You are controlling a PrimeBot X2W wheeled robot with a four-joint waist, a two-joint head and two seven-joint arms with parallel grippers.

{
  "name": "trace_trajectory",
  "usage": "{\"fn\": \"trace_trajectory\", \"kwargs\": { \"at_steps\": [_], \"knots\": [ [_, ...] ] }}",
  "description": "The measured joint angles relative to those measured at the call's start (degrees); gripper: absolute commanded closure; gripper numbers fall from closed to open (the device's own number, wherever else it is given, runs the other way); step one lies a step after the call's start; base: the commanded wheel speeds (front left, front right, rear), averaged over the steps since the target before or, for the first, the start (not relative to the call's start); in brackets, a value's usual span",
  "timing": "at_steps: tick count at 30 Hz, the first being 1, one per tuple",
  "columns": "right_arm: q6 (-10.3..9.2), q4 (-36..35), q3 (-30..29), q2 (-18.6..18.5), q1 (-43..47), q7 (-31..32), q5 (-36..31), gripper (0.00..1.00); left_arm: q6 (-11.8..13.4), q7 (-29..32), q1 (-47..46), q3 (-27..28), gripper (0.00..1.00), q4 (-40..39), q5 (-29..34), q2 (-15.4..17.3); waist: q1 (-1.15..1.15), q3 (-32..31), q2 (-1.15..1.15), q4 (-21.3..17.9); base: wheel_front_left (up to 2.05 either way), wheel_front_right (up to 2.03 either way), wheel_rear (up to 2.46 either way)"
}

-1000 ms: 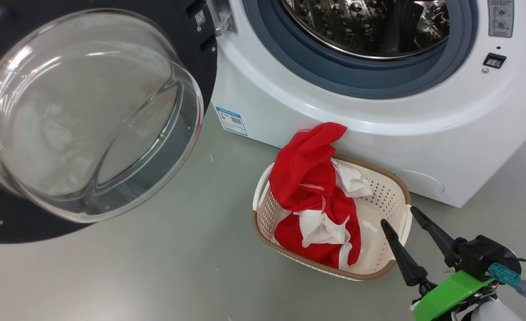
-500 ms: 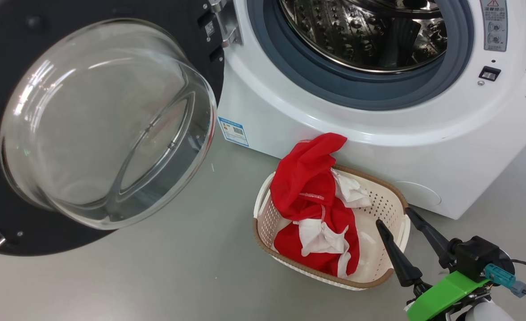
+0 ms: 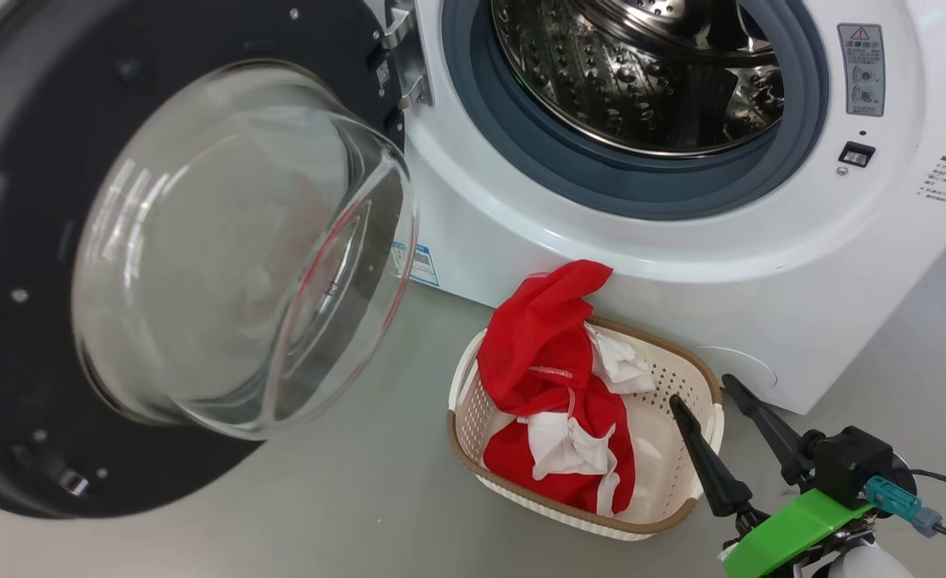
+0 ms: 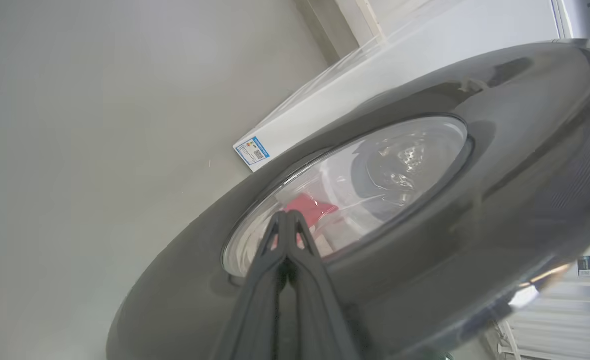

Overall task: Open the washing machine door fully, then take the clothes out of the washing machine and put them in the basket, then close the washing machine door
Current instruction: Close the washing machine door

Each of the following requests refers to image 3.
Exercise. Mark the white front-load washing machine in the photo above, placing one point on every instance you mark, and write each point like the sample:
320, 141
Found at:
521, 241

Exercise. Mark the grey rubber door gasket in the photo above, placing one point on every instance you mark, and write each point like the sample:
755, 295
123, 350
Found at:
521, 160

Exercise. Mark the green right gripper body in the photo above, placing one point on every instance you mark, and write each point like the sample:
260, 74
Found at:
793, 534

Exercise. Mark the round white filter cover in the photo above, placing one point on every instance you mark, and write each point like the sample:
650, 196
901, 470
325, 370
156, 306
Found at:
741, 365

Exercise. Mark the metal door hinge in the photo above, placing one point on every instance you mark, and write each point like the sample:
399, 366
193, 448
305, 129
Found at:
408, 56

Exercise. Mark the red and white garment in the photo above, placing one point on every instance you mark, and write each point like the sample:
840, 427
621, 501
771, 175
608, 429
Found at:
537, 353

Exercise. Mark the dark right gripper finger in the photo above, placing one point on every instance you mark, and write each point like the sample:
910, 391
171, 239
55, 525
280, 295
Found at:
717, 470
777, 437

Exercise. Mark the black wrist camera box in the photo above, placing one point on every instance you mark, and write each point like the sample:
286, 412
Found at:
858, 457

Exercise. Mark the black round glass washer door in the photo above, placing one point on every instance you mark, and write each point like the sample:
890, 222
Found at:
7, 361

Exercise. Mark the steel washer drum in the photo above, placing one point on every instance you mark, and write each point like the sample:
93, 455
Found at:
601, 80

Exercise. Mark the cream perforated basket brown rim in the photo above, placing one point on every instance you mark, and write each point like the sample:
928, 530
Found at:
669, 478

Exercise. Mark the blue energy label sticker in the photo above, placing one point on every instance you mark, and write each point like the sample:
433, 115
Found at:
420, 265

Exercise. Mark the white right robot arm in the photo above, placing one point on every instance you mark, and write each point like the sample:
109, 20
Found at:
866, 562

